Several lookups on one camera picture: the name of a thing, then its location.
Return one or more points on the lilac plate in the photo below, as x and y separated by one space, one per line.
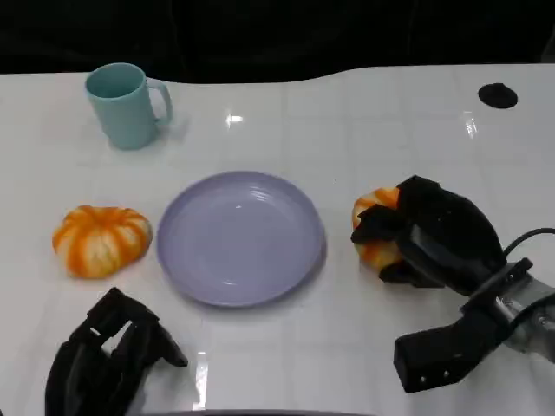
238 238

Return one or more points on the pale green mug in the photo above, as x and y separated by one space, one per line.
123 117

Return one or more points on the orange and white bread roll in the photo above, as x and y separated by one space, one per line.
375 201
99 242

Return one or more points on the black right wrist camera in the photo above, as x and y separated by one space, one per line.
438 359

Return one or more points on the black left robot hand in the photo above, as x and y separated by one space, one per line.
86 377

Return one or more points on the black table grommet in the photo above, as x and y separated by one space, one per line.
498 95

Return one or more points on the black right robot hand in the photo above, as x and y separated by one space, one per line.
446 234

